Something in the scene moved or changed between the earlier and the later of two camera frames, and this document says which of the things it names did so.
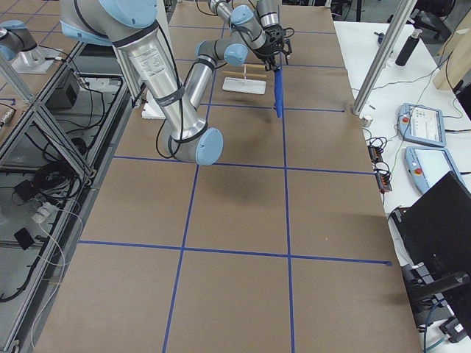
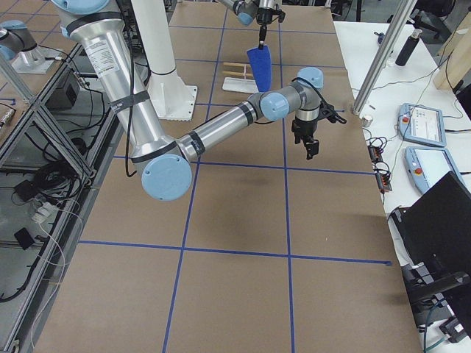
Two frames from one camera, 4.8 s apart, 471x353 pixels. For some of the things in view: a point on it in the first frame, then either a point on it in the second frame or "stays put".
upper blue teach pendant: [422, 125] stays put
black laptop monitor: [436, 227] stays put
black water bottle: [408, 48] stays put
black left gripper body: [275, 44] -> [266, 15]
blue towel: [278, 91] -> [260, 62]
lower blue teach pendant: [427, 165] stays put
